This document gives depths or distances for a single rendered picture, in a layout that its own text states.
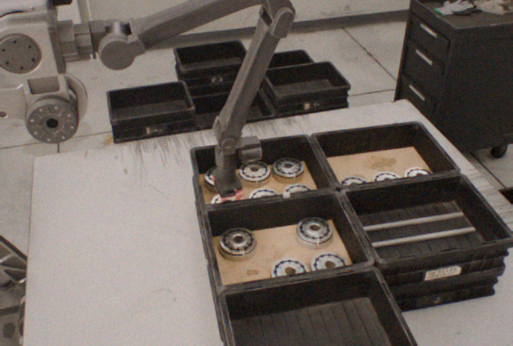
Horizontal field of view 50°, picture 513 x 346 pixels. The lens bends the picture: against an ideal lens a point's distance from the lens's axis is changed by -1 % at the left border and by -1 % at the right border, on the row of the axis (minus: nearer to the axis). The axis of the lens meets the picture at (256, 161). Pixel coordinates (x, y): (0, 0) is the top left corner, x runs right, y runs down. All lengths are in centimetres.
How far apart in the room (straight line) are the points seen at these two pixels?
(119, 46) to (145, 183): 88
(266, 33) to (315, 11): 360
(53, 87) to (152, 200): 57
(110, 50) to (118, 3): 327
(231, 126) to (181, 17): 34
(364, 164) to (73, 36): 107
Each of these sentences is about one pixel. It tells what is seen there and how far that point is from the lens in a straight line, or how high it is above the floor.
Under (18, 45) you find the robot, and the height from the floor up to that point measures 147.
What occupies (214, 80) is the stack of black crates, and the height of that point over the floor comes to 51.
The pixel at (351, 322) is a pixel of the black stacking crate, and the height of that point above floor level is 83.
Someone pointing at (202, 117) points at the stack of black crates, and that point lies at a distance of 298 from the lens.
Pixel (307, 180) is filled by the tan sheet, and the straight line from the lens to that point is 181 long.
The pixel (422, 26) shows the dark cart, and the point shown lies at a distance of 311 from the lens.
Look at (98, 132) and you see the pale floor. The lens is 367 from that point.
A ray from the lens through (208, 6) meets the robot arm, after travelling 126.
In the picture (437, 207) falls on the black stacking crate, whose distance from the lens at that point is 180.
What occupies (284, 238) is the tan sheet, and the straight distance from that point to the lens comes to 161.
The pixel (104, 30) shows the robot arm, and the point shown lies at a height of 147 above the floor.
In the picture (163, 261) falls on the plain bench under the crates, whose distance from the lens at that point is 174.
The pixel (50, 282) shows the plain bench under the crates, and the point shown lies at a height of 70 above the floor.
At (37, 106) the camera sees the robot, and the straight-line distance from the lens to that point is 160.
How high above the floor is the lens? 196
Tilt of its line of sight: 37 degrees down
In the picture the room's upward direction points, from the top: straight up
